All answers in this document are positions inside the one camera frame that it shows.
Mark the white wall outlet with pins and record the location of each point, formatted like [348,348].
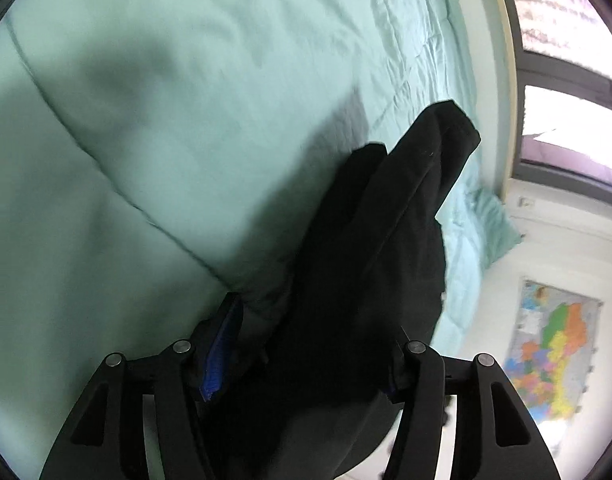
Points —
[525,202]

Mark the colourful wall map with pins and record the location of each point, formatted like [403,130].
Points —
[551,350]

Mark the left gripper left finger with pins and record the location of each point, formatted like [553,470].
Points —
[146,417]

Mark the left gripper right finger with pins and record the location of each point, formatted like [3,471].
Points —
[495,436]

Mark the black hooded jacket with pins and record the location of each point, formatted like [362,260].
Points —
[297,379]

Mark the dark framed window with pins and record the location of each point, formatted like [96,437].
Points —
[562,52]

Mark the mint green quilted comforter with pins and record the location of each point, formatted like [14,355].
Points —
[155,154]

